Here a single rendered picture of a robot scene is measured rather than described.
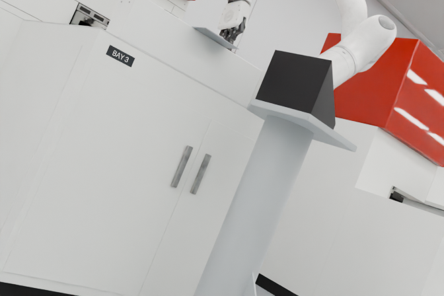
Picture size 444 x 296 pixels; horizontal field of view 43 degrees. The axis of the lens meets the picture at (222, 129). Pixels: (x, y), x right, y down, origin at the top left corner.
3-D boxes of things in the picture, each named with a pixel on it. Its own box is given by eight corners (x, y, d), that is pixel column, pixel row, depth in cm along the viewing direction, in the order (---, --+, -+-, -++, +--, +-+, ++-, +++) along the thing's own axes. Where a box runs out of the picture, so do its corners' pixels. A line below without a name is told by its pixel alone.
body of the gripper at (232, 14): (221, -1, 195) (213, 28, 193) (242, -7, 188) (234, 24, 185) (236, 9, 200) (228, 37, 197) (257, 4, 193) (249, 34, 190)
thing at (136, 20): (102, 35, 167) (121, -8, 168) (230, 104, 202) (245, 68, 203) (117, 36, 160) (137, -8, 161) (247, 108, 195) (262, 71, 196)
